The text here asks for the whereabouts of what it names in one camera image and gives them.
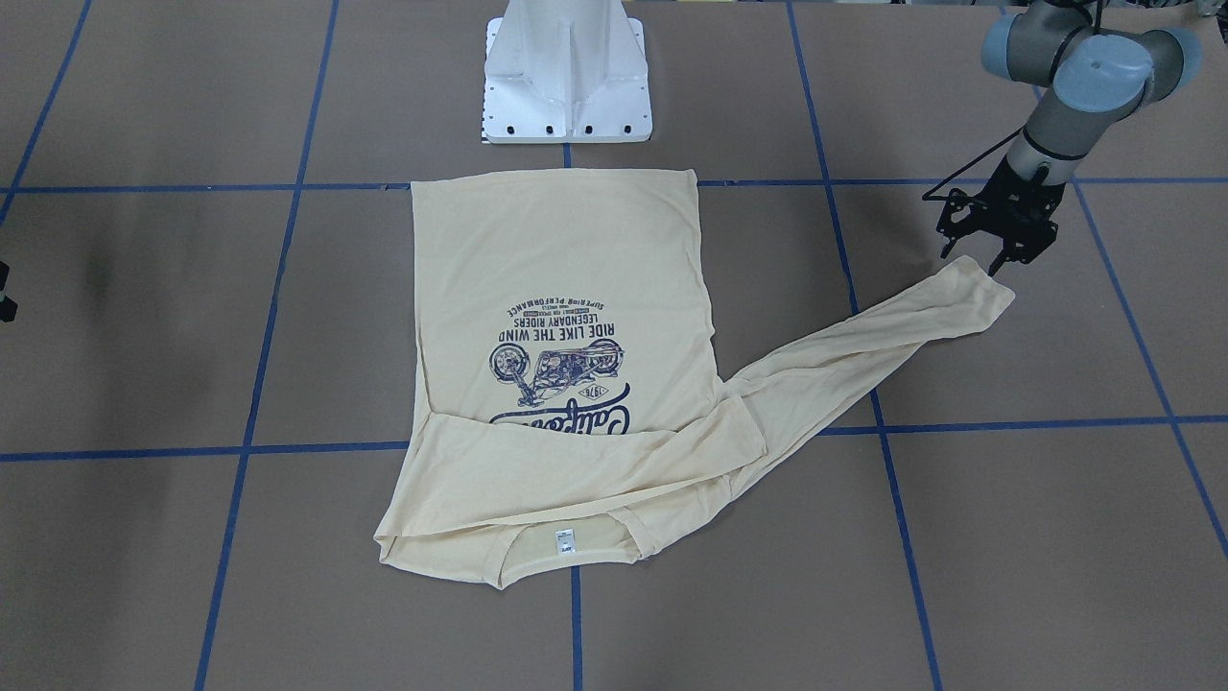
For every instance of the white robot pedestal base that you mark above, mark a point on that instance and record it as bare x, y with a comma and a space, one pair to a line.
566, 72

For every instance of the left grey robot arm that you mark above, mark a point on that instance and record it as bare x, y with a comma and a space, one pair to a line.
1093, 77

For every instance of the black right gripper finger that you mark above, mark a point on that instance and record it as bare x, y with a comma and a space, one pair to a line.
8, 307

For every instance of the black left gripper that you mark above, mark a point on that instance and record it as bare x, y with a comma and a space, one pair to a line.
1029, 197

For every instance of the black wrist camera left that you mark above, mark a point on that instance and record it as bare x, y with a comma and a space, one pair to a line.
962, 215

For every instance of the cream long-sleeve printed shirt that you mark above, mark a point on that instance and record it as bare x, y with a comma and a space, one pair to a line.
567, 404

